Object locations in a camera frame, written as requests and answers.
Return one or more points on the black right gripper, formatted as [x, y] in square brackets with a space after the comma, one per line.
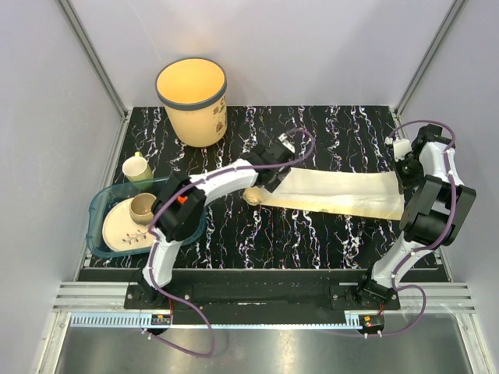
[407, 183]

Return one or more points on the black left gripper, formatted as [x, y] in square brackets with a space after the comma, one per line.
[280, 174]

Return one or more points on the white trash bag roll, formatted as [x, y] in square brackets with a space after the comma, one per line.
[373, 195]

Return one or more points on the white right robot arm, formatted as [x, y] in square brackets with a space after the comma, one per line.
[433, 216]

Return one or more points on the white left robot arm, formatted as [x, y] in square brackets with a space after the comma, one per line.
[181, 203]

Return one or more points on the yellow trash bin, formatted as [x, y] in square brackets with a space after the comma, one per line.
[193, 91]

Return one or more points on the beige ceramic cup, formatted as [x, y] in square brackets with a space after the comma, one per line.
[140, 208]

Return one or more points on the light green mug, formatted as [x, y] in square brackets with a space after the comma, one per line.
[136, 168]

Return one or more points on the clear blue plastic tub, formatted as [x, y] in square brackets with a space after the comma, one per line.
[101, 205]

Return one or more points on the cream pink floral plate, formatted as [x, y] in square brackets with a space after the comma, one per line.
[121, 234]

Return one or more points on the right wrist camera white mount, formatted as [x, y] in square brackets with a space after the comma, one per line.
[401, 147]

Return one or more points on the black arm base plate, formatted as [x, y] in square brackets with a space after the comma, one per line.
[338, 289]

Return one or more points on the aluminium front rail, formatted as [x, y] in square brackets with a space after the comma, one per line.
[102, 305]

